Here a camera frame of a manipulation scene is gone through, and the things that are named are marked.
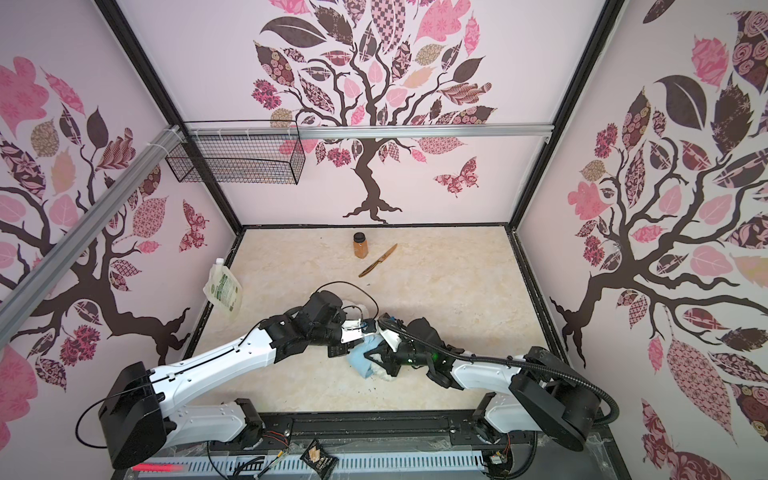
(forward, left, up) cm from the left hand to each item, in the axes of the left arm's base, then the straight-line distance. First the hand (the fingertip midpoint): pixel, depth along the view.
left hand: (360, 337), depth 79 cm
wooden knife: (+39, -7, -12) cm, 41 cm away
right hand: (-3, -2, -1) cm, 4 cm away
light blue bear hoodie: (-5, 0, -1) cm, 6 cm away
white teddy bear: (-9, -5, -2) cm, 10 cm away
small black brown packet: (-26, +9, -9) cm, 29 cm away
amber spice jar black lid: (+37, +2, -6) cm, 37 cm away
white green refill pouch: (+17, +44, -2) cm, 47 cm away
